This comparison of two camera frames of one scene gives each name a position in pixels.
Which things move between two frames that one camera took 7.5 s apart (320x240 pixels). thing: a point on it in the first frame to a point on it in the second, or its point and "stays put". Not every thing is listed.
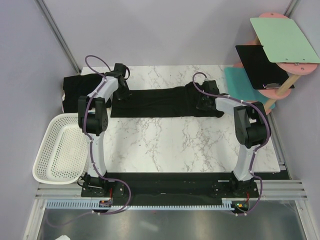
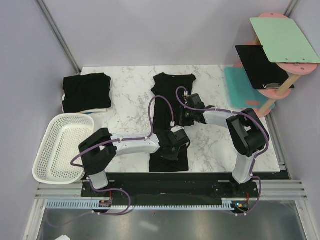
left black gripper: x=126 y=95 to x=171 y=157
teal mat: x=239 y=86 stays put
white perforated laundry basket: x=63 y=158 stays put
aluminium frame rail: x=56 y=34 stays put
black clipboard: x=263 y=74 stays put
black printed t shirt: x=178 y=102 to x=168 y=91
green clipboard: x=283 y=41 stays put
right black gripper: x=200 y=106 to x=182 y=121
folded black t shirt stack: x=76 y=86 stays put
